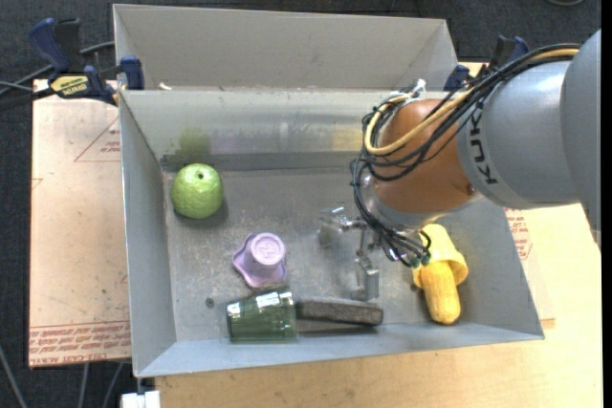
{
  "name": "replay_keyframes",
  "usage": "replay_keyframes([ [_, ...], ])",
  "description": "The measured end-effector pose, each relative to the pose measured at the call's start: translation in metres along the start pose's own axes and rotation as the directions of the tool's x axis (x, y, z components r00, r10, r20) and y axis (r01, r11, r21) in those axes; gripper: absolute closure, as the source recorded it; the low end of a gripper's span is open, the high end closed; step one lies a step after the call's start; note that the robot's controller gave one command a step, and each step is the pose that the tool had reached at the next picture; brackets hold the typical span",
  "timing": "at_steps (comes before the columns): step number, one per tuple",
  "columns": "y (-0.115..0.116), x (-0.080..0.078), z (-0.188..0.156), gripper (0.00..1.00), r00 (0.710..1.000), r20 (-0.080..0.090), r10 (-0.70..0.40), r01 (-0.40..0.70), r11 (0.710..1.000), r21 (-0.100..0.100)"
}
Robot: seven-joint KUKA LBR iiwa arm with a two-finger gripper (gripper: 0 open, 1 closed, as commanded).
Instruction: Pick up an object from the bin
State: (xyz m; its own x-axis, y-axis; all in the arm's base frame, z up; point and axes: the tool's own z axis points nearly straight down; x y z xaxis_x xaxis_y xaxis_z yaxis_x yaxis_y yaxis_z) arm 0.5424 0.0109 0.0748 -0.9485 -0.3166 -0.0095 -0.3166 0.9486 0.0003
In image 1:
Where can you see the green clear glass cup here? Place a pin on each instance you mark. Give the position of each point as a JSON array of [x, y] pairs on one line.
[[262, 316]]

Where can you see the purple toy cup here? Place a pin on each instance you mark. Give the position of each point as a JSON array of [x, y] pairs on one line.
[[262, 258]]

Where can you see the red-brown flat block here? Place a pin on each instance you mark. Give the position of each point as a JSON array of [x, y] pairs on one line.
[[340, 311]]

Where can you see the grey metal bin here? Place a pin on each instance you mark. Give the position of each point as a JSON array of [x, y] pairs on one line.
[[296, 224]]

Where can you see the brown cardboard board, red print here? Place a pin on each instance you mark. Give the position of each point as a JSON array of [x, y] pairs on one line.
[[76, 224]]

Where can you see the green apple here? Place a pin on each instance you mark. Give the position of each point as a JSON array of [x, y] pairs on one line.
[[197, 192]]

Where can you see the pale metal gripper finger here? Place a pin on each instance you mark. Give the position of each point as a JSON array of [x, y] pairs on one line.
[[367, 282], [330, 220]]

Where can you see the yellow toy corn cob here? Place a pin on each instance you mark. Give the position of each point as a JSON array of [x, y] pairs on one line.
[[442, 291]]

